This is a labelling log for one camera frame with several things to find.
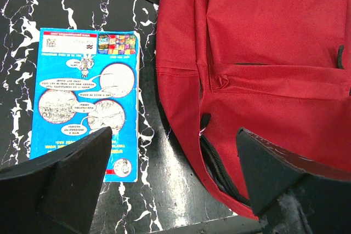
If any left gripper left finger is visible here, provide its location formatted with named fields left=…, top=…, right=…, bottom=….
left=1, top=127, right=112, bottom=233

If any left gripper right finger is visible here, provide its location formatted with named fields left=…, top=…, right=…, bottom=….
left=236, top=128, right=350, bottom=215

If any red student backpack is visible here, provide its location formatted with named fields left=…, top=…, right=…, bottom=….
left=148, top=0, right=350, bottom=218

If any blue comic paperback book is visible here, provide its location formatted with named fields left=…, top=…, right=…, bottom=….
left=30, top=28, right=140, bottom=182

